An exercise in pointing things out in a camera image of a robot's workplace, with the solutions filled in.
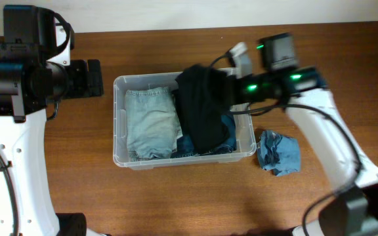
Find dark blue jeans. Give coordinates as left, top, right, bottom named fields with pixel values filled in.
left=171, top=115, right=237, bottom=159

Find blue cloth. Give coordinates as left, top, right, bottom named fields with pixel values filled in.
left=257, top=130, right=301, bottom=176

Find clear plastic storage bin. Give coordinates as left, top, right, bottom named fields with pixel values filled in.
left=113, top=72, right=257, bottom=170

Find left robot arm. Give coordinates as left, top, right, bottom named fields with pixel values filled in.
left=0, top=5, right=104, bottom=235

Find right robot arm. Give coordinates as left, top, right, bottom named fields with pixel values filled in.
left=226, top=33, right=378, bottom=235

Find light washed jeans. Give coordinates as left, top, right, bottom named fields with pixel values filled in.
left=125, top=87, right=182, bottom=161

